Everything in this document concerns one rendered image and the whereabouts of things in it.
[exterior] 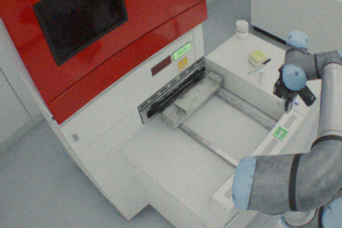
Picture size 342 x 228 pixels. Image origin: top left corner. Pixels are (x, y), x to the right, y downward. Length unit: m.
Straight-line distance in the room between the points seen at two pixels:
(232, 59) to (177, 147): 0.53
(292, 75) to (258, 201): 0.39
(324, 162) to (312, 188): 0.05
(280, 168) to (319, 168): 0.08
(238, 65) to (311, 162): 1.05
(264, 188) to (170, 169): 0.83
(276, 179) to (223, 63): 1.06
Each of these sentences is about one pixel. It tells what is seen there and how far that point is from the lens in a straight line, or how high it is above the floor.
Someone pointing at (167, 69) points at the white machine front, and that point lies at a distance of 1.37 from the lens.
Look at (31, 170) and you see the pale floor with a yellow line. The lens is 2.71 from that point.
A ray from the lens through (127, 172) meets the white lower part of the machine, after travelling 1.61.
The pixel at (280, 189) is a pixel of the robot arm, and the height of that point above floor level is 1.50.
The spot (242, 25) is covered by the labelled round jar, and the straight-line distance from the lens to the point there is 1.64.
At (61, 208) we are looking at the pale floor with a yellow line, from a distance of 2.38.
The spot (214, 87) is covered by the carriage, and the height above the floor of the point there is 0.88.
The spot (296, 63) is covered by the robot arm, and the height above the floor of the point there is 1.44.
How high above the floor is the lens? 1.96
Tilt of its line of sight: 47 degrees down
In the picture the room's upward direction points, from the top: 11 degrees counter-clockwise
